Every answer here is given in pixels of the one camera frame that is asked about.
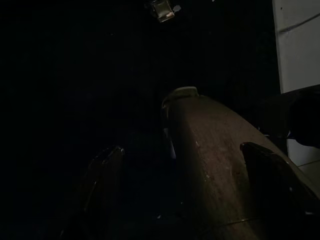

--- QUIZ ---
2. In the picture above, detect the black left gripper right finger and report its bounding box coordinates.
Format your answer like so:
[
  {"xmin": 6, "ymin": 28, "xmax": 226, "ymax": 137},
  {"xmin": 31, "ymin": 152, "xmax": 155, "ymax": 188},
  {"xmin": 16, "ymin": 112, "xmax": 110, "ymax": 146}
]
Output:
[{"xmin": 239, "ymin": 141, "xmax": 320, "ymax": 240}]

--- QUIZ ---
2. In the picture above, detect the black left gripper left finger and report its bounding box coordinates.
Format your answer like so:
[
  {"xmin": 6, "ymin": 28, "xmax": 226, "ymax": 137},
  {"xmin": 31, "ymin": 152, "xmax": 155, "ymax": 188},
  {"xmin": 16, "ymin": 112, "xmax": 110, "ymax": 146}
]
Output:
[{"xmin": 58, "ymin": 145, "xmax": 125, "ymax": 240}]

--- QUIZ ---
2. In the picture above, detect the dark bag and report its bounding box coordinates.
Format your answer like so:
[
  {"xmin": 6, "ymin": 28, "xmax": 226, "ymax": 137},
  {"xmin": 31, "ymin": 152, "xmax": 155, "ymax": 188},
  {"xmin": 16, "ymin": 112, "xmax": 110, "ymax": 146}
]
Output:
[{"xmin": 254, "ymin": 84, "xmax": 320, "ymax": 151}]

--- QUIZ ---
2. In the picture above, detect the white cabinet panel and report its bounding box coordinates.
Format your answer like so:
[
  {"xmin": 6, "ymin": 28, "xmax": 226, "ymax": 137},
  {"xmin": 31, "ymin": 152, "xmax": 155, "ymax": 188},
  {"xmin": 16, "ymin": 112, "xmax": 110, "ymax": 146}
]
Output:
[{"xmin": 271, "ymin": 0, "xmax": 320, "ymax": 95}]

